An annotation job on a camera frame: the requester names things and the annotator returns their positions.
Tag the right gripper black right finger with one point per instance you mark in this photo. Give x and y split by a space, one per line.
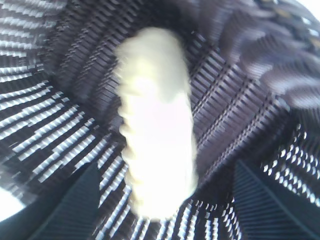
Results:
272 212

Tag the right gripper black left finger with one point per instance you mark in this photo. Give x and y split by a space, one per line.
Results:
65 215

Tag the dark brown wicker basket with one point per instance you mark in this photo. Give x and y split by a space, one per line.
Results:
250 100

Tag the long striped bread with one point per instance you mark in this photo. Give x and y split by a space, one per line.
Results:
157 125

